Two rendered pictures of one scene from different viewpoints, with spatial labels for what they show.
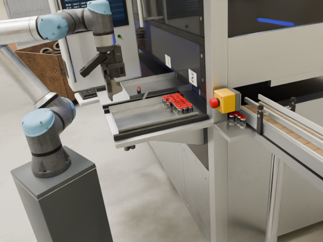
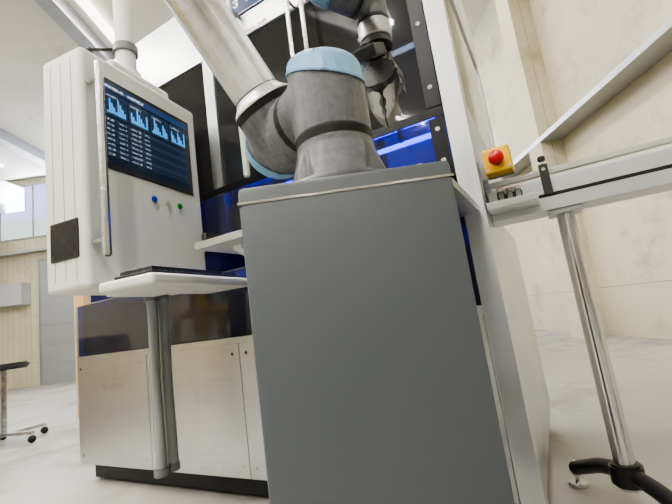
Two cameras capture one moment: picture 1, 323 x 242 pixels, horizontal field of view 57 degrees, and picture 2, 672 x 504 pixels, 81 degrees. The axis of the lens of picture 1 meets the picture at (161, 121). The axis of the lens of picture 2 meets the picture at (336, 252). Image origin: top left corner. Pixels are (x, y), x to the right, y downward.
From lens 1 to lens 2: 1.36 m
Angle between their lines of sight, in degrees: 58
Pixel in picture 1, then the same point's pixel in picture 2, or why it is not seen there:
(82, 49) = (122, 203)
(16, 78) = (229, 18)
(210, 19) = (455, 74)
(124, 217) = not seen: outside the picture
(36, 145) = (355, 98)
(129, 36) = (193, 213)
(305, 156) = (641, 160)
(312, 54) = not seen: hidden behind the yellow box
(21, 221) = not seen: outside the picture
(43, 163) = (367, 152)
